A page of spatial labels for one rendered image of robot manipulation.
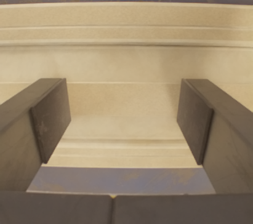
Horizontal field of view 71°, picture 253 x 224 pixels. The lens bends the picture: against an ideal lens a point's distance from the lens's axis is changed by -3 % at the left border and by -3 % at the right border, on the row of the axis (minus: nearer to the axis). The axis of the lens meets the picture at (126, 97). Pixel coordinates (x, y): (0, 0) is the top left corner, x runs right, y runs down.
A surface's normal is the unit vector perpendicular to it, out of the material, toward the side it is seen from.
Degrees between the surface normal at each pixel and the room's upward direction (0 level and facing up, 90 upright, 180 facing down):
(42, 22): 0
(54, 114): 90
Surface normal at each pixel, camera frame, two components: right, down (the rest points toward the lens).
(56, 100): 1.00, 0.00
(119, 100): -0.01, 0.38
